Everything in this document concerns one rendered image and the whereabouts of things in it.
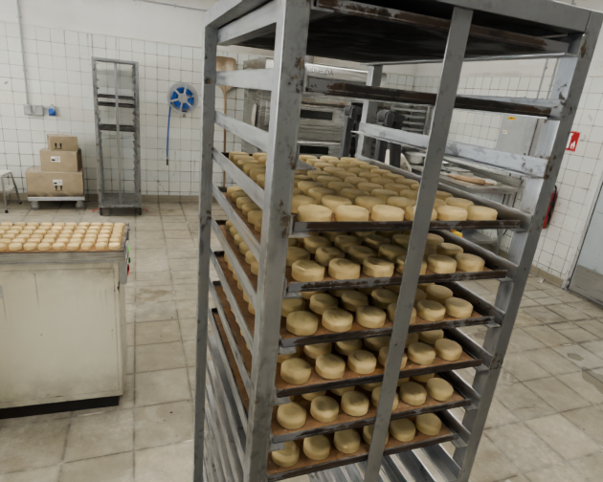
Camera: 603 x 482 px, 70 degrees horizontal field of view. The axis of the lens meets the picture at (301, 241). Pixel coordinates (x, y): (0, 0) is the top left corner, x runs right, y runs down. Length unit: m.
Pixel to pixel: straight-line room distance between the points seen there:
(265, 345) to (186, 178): 5.92
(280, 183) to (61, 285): 1.82
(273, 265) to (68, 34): 5.92
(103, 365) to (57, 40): 4.67
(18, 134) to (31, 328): 4.39
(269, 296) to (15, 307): 1.86
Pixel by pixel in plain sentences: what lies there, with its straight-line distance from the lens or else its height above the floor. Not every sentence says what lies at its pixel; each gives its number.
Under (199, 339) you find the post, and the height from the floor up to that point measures 0.96.
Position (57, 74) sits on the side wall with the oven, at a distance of 6.39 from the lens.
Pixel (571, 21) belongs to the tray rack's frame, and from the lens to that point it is 0.78.
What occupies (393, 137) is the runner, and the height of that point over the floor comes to 1.59.
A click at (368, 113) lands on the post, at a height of 1.63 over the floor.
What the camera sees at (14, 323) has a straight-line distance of 2.40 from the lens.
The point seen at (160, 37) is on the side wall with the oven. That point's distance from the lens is 6.35.
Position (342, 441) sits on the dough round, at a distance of 0.89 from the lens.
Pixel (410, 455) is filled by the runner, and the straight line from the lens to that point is 1.20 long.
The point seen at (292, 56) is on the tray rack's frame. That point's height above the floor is 1.70.
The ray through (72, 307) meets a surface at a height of 0.61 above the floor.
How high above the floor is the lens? 1.67
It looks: 19 degrees down
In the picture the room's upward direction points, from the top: 6 degrees clockwise
